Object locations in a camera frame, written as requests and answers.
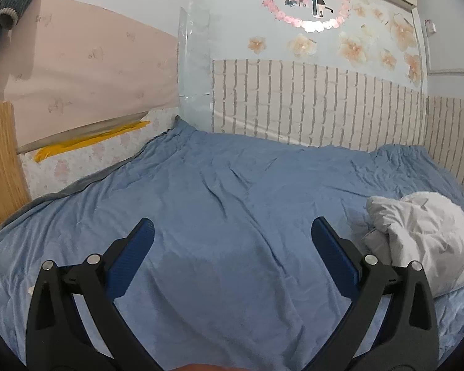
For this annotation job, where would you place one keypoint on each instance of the blue bed sheet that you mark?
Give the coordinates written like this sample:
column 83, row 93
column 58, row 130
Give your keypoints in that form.
column 232, row 278

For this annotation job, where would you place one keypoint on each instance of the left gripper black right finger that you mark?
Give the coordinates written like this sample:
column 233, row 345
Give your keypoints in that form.
column 390, row 323

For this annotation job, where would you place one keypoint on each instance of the wooden bed board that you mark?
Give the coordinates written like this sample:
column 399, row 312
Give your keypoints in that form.
column 13, row 188

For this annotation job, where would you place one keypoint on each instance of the light grey large jacket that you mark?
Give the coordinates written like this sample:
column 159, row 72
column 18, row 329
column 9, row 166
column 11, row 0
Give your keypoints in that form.
column 425, row 227

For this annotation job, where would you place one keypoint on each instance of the yellow tape strip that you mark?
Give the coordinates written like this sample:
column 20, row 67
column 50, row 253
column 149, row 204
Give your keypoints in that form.
column 81, row 142

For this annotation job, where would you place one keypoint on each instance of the floral mattress side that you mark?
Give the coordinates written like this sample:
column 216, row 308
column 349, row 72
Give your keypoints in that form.
column 56, row 173

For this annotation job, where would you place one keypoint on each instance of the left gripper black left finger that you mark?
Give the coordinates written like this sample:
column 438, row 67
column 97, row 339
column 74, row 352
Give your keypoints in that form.
column 56, row 337

